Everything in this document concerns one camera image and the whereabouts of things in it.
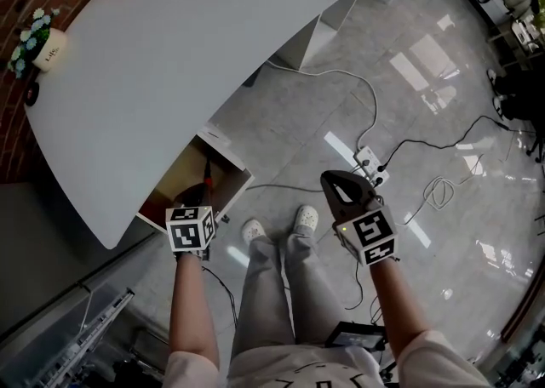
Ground white power cable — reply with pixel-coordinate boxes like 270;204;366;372
265;60;381;154

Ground white pot with flowers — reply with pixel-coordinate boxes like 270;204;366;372
7;7;69;79

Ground person's grey trousers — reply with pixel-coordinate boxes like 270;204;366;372
231;223;342;358

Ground person's white printed shirt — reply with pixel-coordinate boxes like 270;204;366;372
163;329;483;388

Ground coiled white cable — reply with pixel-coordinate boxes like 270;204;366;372
403;152;487;226

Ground black tape roll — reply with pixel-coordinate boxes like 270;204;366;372
22;81;41;107

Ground grey floor cable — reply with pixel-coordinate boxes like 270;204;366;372
245;183;325;195

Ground black device with screen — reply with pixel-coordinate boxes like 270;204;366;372
324;321;387;352

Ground person's white shoe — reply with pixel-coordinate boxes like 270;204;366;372
294;204;320;235
241;219;267;248

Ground person's left white shoe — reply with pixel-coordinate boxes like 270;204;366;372
241;219;267;248

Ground person's left forearm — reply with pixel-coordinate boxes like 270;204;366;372
169;251;221;358

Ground white metal shelf rack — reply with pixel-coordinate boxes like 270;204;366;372
24;287;138;388

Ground white power strip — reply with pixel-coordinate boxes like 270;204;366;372
353;145;391;188

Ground person's right white shoe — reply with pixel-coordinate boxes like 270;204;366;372
294;204;320;235

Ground white refrigerator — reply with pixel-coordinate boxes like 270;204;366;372
0;180;155;337

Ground white wooden drawer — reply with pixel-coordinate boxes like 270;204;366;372
135;123;256;235

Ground thin black floor cable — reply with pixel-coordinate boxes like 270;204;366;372
201;265;240;328

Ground black cable with adapter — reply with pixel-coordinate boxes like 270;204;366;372
381;115;523;171

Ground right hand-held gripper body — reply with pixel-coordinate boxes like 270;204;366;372
321;171;400;268

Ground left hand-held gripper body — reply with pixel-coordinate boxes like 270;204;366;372
164;204;219;262

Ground person's right forearm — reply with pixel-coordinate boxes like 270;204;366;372
369;260;432;362

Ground white desk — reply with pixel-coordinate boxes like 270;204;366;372
22;0;405;251

